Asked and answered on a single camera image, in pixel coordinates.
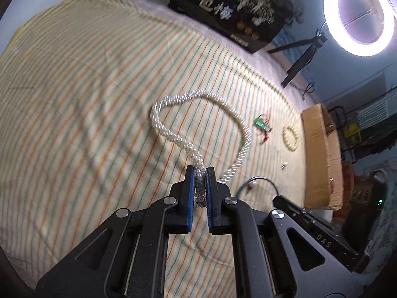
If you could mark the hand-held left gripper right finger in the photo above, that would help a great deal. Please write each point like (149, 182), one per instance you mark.
(211, 195)

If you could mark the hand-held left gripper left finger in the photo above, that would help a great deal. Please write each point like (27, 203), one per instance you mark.
(189, 194)

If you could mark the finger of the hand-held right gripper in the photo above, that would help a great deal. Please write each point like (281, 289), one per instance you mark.
(287, 204)

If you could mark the dark thin bangle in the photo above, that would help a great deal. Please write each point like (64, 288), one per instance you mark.
(263, 178)

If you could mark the cardboard box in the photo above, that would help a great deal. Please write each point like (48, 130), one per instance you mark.
(316, 161)

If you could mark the small pearl earring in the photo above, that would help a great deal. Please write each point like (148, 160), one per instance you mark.
(283, 165)

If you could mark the yellow crate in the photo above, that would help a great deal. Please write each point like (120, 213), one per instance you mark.
(352, 130)

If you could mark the black metal rack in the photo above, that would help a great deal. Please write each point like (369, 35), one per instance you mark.
(338, 115)

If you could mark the striped hanging towel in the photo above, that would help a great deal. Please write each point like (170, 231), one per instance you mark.
(375, 111)

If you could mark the black tripod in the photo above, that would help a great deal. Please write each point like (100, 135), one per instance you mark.
(297, 65)

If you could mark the black printed bag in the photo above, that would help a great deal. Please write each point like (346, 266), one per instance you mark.
(223, 9)

